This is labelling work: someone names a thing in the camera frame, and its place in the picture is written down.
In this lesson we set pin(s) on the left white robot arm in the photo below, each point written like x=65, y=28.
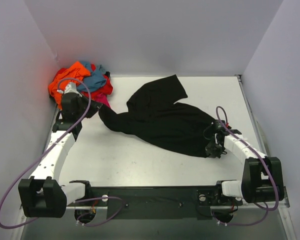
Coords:
x=55, y=160

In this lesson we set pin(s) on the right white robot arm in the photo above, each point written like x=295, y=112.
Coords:
x=262, y=178

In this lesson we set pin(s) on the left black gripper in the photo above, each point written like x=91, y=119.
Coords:
x=90, y=108

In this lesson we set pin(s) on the orange t shirt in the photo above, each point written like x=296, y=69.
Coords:
x=64, y=76

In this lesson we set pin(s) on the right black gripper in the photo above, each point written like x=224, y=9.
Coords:
x=213, y=149

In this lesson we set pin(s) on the black t shirt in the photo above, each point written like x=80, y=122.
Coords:
x=156, y=116

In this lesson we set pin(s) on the aluminium frame rail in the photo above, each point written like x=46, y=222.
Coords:
x=49, y=198

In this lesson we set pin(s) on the red t shirt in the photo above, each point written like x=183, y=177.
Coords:
x=106, y=89

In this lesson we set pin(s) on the pink t shirt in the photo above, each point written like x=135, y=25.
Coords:
x=102, y=98

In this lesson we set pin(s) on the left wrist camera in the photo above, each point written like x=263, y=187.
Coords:
x=70, y=88

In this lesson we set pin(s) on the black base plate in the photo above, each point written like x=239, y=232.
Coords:
x=159, y=202

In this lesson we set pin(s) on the blue t shirt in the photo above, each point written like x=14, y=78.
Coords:
x=95, y=81

